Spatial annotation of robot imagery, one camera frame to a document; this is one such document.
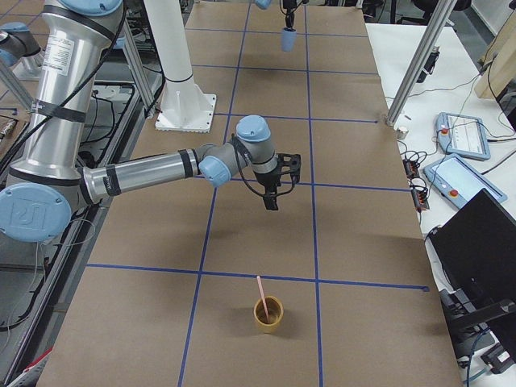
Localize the small metal cylinder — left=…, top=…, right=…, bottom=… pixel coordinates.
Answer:
left=396, top=126, right=409, bottom=140

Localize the pink chopstick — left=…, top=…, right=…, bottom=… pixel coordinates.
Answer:
left=256, top=275, right=270, bottom=324

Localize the blue teach pendant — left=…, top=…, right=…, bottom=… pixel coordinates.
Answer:
left=435, top=112, right=491, bottom=160
left=423, top=154, right=507, bottom=209

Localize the blue plastic cup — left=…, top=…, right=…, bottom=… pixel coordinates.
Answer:
left=281, top=27, right=297, bottom=52

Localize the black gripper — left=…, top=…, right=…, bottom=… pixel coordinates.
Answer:
left=255, top=170, right=281, bottom=210
left=281, top=0, right=298, bottom=32

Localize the black laptop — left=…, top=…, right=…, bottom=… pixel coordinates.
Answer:
left=430, top=189, right=515, bottom=307

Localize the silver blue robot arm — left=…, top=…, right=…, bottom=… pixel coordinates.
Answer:
left=1, top=1, right=281, bottom=242
left=254, top=0, right=299, bottom=32

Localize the brown paper table mat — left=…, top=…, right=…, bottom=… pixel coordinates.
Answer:
left=39, top=2, right=460, bottom=386

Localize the aluminium frame post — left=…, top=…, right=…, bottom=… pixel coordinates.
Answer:
left=385, top=0, right=456, bottom=127

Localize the near blue teach pendant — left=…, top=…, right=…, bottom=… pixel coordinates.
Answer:
left=423, top=154, right=507, bottom=209

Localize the white camera stand post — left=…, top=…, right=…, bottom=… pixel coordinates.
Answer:
left=144, top=0, right=217, bottom=133

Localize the far blue teach pendant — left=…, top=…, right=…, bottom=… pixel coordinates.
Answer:
left=435, top=112, right=491, bottom=160

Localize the yellow wooden cup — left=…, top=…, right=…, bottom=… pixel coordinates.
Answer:
left=253, top=296, right=284, bottom=334

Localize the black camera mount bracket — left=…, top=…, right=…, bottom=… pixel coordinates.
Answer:
left=277, top=153, right=302, bottom=184

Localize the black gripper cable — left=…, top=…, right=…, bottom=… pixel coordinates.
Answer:
left=231, top=135, right=299, bottom=199

